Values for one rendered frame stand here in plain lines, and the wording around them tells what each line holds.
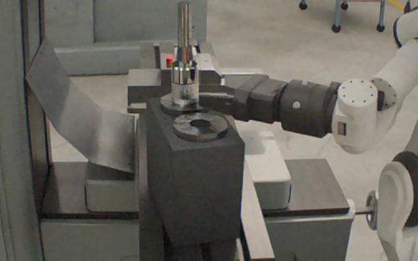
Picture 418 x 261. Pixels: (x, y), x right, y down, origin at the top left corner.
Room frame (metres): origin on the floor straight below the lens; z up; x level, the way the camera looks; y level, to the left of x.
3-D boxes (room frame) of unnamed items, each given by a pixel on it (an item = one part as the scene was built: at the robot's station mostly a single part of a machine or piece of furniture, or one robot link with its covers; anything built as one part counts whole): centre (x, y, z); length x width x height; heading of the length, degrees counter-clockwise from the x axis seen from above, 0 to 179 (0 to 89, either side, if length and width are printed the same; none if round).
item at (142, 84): (1.59, 0.04, 0.98); 0.35 x 0.15 x 0.11; 96
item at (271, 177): (1.52, 0.06, 0.79); 0.50 x 0.35 x 0.12; 96
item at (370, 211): (1.57, -0.44, 0.63); 0.16 x 0.12 x 0.12; 96
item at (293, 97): (1.04, -0.11, 1.16); 0.13 x 0.12 x 0.10; 156
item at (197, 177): (1.07, 0.03, 1.03); 0.22 x 0.12 x 0.20; 17
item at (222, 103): (1.03, -0.01, 1.16); 0.06 x 0.02 x 0.03; 66
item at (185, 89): (1.11, 0.05, 1.16); 0.05 x 0.05 x 0.06
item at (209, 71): (1.60, 0.01, 1.02); 0.12 x 0.06 x 0.04; 6
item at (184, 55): (1.11, 0.05, 1.25); 0.03 x 0.03 x 0.11
